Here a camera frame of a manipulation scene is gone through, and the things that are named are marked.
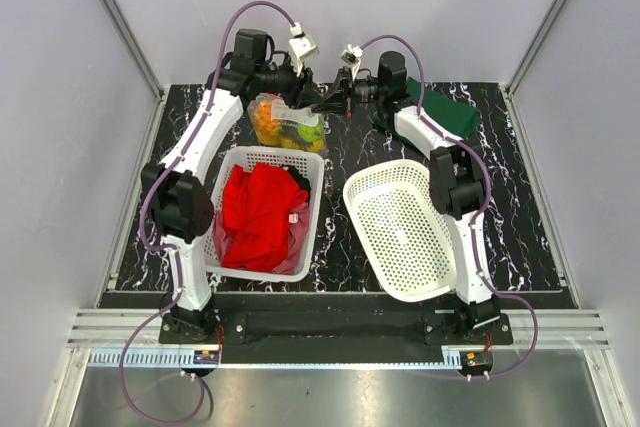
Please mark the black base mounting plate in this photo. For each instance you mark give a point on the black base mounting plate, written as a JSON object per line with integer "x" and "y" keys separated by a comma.
{"x": 320, "y": 328}

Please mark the clear zip top bag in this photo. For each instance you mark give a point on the clear zip top bag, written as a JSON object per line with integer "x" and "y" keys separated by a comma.
{"x": 287, "y": 122}

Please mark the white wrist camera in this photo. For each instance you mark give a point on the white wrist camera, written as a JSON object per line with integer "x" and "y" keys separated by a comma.
{"x": 300, "y": 47}
{"x": 352, "y": 57}

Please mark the green folded cloth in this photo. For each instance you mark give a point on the green folded cloth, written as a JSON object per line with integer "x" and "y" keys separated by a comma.
{"x": 459, "y": 119}

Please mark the black cloth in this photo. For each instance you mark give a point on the black cloth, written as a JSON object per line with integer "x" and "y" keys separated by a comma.
{"x": 302, "y": 182}

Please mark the aluminium rail frame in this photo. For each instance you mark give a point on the aluminium rail frame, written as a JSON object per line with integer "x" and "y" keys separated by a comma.
{"x": 110, "y": 336}

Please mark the pink cloth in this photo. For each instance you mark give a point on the pink cloth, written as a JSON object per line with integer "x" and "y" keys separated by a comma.
{"x": 298, "y": 230}

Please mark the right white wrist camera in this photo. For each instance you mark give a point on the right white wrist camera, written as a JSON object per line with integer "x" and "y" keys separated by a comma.
{"x": 352, "y": 57}

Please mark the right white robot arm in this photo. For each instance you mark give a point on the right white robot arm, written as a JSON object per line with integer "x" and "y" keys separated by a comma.
{"x": 458, "y": 188}

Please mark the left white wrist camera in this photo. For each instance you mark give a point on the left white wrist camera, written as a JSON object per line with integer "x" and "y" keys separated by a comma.
{"x": 300, "y": 47}

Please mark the white oval perforated basket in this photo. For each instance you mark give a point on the white oval perforated basket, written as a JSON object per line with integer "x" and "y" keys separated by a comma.
{"x": 405, "y": 239}

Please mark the fake pineapple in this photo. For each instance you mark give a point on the fake pineapple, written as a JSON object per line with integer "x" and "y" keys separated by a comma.
{"x": 277, "y": 124}

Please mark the red cloth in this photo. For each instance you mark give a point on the red cloth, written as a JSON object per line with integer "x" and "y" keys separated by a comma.
{"x": 256, "y": 206}

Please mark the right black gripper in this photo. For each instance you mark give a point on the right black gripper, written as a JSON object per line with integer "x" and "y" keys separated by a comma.
{"x": 336, "y": 106}

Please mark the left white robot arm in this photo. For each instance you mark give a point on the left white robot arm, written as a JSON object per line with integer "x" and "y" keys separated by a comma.
{"x": 175, "y": 197}

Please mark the white rectangular laundry basket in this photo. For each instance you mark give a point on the white rectangular laundry basket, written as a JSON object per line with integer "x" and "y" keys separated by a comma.
{"x": 310, "y": 165}

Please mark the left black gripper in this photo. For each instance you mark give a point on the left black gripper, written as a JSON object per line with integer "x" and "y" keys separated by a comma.
{"x": 301, "y": 88}

